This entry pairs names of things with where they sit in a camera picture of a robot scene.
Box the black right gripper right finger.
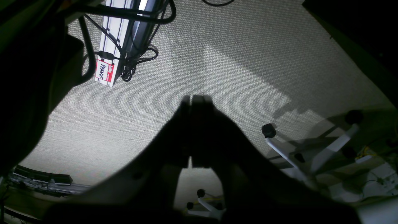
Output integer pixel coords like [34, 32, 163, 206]
[190, 95, 314, 199]

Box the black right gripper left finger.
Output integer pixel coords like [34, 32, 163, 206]
[90, 95, 191, 199]

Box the white office chair base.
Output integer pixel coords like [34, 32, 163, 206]
[261, 110, 364, 190]

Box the red white name sticker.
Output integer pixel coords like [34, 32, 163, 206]
[95, 59, 115, 82]

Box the black cable bundle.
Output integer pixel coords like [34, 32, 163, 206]
[79, 0, 177, 82]

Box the white aluminium profile rail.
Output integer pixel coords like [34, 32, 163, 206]
[95, 0, 146, 87]

